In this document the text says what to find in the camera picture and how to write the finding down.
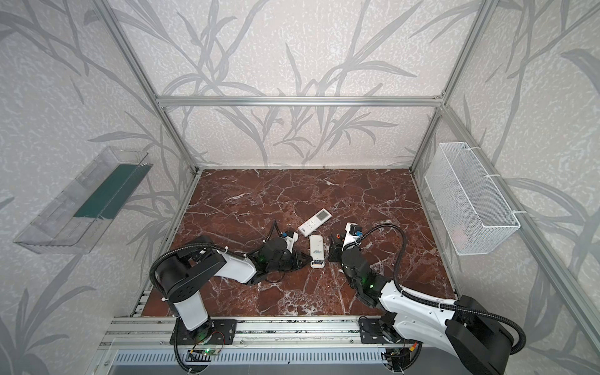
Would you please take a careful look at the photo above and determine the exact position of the white remote being unloaded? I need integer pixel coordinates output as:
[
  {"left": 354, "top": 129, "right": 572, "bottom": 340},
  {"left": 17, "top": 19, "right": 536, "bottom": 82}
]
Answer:
[{"left": 309, "top": 235, "right": 325, "bottom": 269}]

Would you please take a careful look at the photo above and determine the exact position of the white remote with display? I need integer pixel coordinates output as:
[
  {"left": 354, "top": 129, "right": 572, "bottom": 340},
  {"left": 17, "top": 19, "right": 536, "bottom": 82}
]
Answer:
[{"left": 298, "top": 209, "right": 332, "bottom": 237}]

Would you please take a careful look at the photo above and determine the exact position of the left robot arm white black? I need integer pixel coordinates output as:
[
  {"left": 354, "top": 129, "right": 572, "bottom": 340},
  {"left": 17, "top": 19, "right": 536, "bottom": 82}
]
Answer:
[{"left": 149, "top": 236, "right": 312, "bottom": 332}]

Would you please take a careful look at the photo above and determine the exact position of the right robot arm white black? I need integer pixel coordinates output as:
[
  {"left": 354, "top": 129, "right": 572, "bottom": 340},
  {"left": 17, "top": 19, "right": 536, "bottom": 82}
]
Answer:
[{"left": 328, "top": 234, "right": 527, "bottom": 374}]

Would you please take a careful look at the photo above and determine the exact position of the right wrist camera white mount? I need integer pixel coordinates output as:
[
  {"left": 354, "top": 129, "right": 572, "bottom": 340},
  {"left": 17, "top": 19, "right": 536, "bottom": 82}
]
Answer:
[{"left": 342, "top": 223, "right": 363, "bottom": 250}]

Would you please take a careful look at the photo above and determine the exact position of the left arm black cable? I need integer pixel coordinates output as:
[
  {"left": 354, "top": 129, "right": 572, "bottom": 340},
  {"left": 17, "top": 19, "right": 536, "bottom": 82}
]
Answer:
[{"left": 148, "top": 219, "right": 282, "bottom": 301}]

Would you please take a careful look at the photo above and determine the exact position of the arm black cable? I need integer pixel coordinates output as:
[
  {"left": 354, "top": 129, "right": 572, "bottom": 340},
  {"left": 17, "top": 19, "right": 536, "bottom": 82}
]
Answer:
[
  {"left": 148, "top": 219, "right": 282, "bottom": 301},
  {"left": 360, "top": 223, "right": 527, "bottom": 356}
]

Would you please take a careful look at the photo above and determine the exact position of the small circuit board with wires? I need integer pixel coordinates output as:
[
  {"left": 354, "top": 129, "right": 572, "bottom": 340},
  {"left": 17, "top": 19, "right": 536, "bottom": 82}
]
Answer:
[{"left": 186, "top": 346, "right": 223, "bottom": 362}]

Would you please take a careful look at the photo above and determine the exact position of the white wire mesh basket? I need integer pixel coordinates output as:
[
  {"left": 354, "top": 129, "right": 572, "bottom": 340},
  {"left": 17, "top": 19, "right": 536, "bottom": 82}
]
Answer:
[{"left": 425, "top": 142, "right": 520, "bottom": 256}]

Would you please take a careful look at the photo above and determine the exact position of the aluminium horizontal frame bar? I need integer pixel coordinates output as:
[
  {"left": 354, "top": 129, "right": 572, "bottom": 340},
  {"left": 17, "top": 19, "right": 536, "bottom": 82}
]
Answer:
[{"left": 155, "top": 96, "right": 442, "bottom": 107}]

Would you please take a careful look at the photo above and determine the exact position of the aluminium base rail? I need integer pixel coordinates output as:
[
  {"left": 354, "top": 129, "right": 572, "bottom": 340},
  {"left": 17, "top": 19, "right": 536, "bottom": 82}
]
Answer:
[{"left": 98, "top": 316, "right": 367, "bottom": 350}]

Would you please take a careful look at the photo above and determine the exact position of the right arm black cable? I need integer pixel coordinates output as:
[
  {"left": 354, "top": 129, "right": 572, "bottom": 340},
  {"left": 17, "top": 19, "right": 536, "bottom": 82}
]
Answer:
[{"left": 360, "top": 223, "right": 527, "bottom": 356}]

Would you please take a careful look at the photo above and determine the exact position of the clear plastic wall tray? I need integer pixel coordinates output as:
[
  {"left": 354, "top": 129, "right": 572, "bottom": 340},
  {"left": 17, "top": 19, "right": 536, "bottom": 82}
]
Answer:
[{"left": 14, "top": 146, "right": 153, "bottom": 255}]

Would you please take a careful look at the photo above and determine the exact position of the aluminium frame post left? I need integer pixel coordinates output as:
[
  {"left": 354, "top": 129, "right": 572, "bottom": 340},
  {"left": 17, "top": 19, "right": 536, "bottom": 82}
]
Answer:
[{"left": 92, "top": 0, "right": 199, "bottom": 173}]

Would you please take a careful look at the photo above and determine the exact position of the aluminium frame post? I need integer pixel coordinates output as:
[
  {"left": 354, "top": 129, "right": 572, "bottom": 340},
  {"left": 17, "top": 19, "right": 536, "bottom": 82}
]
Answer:
[
  {"left": 409, "top": 0, "right": 498, "bottom": 175},
  {"left": 92, "top": 0, "right": 199, "bottom": 173}
]

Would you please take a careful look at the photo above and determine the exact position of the aluminium frame post right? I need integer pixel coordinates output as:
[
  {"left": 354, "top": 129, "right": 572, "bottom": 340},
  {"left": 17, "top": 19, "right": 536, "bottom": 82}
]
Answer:
[{"left": 409, "top": 0, "right": 498, "bottom": 175}]

